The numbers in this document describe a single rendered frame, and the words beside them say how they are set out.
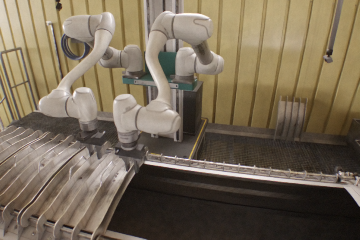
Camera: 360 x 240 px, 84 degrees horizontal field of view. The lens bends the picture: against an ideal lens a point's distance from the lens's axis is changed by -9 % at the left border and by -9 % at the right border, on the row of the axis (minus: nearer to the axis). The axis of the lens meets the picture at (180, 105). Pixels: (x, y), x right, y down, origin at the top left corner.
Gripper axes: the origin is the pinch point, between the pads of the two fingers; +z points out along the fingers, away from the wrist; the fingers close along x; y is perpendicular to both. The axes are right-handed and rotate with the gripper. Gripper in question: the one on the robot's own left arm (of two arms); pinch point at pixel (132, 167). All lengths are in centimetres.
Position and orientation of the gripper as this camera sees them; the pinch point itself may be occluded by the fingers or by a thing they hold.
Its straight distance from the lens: 113.0
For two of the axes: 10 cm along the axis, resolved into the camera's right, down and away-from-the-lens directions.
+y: -2.1, 4.1, -8.9
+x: 9.8, 0.9, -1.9
